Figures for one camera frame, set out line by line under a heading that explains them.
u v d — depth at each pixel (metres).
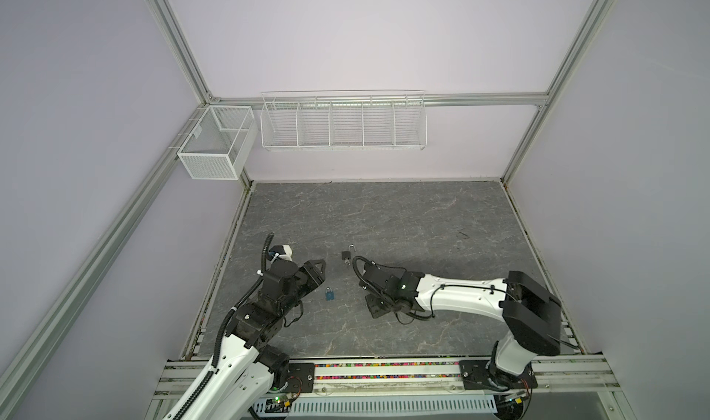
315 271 0.68
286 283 0.55
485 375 0.74
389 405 1.57
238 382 0.58
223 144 1.03
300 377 0.74
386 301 0.62
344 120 0.99
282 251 0.69
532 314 0.44
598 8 0.73
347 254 0.99
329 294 0.89
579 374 0.76
